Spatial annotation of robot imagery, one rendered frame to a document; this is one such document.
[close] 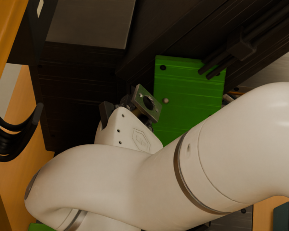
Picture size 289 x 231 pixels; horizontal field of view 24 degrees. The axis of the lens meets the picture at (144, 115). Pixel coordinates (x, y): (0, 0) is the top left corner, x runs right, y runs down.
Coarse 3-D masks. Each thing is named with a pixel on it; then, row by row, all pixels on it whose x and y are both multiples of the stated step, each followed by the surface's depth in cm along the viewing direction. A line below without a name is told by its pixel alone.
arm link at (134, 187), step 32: (64, 160) 76; (96, 160) 74; (128, 160) 73; (160, 160) 66; (32, 192) 80; (64, 192) 74; (96, 192) 72; (128, 192) 70; (160, 192) 65; (64, 224) 81; (128, 224) 72; (160, 224) 69; (192, 224) 67
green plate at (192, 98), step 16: (160, 64) 107; (176, 64) 107; (192, 64) 106; (160, 80) 109; (176, 80) 109; (192, 80) 108; (208, 80) 108; (224, 80) 108; (160, 96) 111; (176, 96) 111; (192, 96) 110; (208, 96) 110; (176, 112) 113; (192, 112) 112; (208, 112) 112; (160, 128) 115; (176, 128) 115
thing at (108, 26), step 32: (64, 0) 120; (96, 0) 120; (128, 0) 120; (64, 32) 115; (96, 32) 115; (128, 32) 115; (64, 64) 117; (96, 64) 117; (64, 96) 125; (96, 96) 123; (64, 128) 133; (96, 128) 131
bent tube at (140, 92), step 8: (136, 88) 104; (144, 88) 105; (136, 96) 102; (144, 96) 105; (152, 96) 106; (136, 104) 102; (144, 104) 106; (152, 104) 105; (160, 104) 106; (136, 112) 104; (144, 112) 103; (152, 112) 104; (160, 112) 105; (152, 120) 104
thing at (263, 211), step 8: (264, 200) 134; (272, 200) 134; (280, 200) 134; (288, 200) 134; (256, 208) 133; (264, 208) 133; (272, 208) 133; (256, 216) 131; (264, 216) 131; (272, 216) 131; (256, 224) 130; (264, 224) 130; (272, 224) 130
